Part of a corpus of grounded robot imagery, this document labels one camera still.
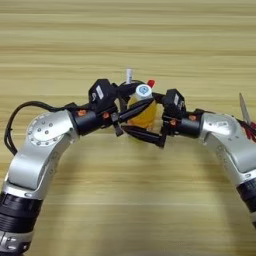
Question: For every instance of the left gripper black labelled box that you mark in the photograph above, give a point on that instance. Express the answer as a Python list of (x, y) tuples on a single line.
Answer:
[(101, 93)]

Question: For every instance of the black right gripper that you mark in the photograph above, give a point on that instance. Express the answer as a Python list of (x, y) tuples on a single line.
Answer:
[(186, 127)]

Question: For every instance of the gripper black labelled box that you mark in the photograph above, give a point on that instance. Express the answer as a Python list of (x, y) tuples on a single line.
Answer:
[(175, 100), (101, 93)]

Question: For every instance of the white pen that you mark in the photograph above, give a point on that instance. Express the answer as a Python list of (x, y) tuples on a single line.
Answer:
[(129, 75)]

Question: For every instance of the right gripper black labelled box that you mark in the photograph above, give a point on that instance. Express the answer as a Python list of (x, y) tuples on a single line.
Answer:
[(175, 100)]

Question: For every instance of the orange juice bottle white cap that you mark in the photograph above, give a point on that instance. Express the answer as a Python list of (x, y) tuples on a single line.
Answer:
[(146, 115)]

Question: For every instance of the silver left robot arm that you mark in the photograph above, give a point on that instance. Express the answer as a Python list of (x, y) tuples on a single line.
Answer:
[(36, 150)]

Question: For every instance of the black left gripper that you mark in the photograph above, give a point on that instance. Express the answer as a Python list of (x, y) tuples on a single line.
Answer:
[(93, 120)]

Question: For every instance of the red capped marker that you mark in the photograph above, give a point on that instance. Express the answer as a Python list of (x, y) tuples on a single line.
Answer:
[(151, 83)]

